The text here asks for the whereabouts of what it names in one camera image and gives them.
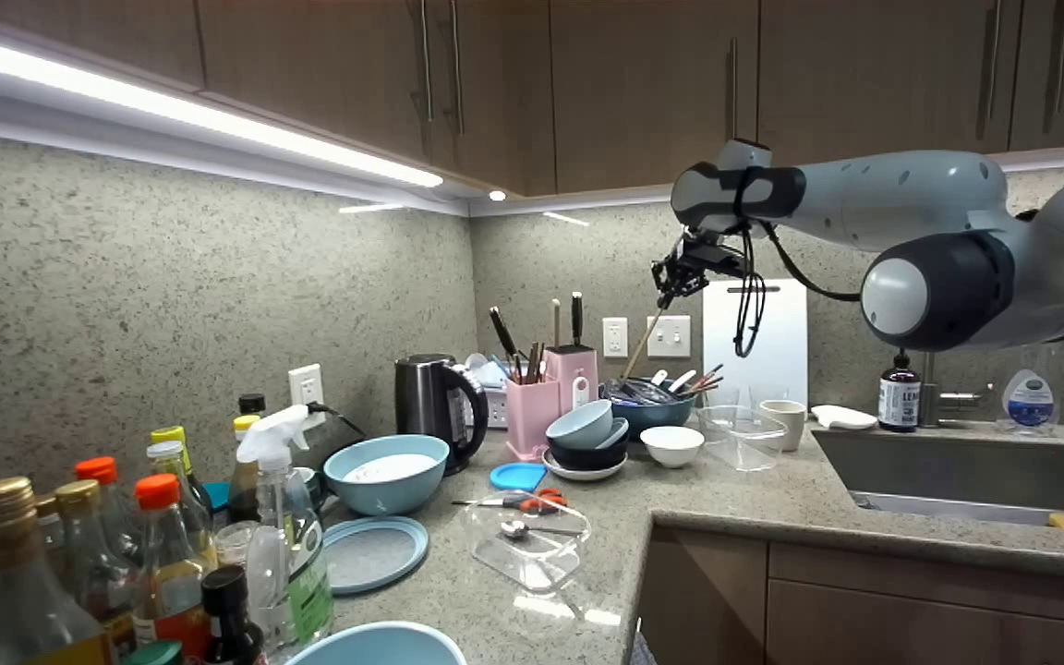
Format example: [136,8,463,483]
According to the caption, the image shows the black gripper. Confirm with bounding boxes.
[650,232,748,312]

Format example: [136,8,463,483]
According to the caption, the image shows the wooden chopstick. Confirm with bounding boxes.
[622,308,665,386]

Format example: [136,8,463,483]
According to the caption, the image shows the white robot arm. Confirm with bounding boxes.
[653,140,1064,351]

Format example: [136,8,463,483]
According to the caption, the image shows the dark blue bowl with utensils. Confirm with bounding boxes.
[611,381,693,434]

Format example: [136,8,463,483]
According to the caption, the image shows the small white bowl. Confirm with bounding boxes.
[640,425,707,471]

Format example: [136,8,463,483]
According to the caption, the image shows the light blue bowl with white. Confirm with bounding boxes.
[321,434,451,518]

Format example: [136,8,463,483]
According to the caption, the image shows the light blue front bowl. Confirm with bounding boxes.
[288,622,467,665]

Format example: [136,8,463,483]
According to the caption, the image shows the white small outlet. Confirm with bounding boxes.
[601,319,627,360]

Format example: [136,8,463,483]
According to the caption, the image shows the white cutting board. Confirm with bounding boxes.
[703,278,809,407]

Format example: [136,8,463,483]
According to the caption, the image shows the pink knife block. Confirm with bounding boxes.
[543,351,600,412]

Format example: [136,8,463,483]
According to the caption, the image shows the clear plastic cup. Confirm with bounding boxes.
[730,397,772,475]

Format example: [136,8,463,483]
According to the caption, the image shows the white mug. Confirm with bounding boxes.
[761,400,805,456]

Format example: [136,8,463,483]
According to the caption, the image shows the white dish by sink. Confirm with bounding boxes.
[813,404,881,434]

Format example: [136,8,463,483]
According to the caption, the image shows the stacked blue grey bowls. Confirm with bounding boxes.
[548,400,627,477]

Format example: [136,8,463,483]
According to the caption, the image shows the pink utensil holder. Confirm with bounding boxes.
[507,381,563,461]

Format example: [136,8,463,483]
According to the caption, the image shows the dark soap pump bottle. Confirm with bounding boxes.
[881,351,919,434]

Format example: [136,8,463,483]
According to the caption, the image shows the small blue lid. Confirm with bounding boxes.
[489,461,548,491]

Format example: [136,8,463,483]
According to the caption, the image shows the black electric kettle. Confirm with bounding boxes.
[397,355,489,475]

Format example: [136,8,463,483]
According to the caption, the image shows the metal spoon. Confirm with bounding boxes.
[498,518,587,542]

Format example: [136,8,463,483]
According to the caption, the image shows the clear glass container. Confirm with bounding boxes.
[467,510,590,593]

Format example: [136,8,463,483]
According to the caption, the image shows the clear blue dish soap bottle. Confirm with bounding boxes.
[1000,371,1058,429]

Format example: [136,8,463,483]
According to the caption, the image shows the light blue plate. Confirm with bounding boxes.
[321,518,429,599]

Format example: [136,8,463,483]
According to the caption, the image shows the white spray bottle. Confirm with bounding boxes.
[237,404,309,528]

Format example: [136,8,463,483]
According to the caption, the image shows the yellow cap bottle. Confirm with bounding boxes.
[147,425,212,547]

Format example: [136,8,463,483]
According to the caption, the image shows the black cap dark bottle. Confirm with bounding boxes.
[204,565,266,665]

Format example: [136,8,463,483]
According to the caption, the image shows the orange cap sauce bottle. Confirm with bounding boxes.
[133,475,212,665]

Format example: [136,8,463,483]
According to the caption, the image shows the under cabinet light strip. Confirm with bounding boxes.
[0,45,442,188]

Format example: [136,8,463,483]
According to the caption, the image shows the gold cap sauce bottle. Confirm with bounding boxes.
[0,477,116,665]

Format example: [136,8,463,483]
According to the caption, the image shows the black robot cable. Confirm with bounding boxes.
[728,220,868,361]

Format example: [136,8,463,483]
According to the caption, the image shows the white light switch plate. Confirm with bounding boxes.
[647,313,691,360]

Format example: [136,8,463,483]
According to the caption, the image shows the white wall outlet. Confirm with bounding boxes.
[288,361,321,404]

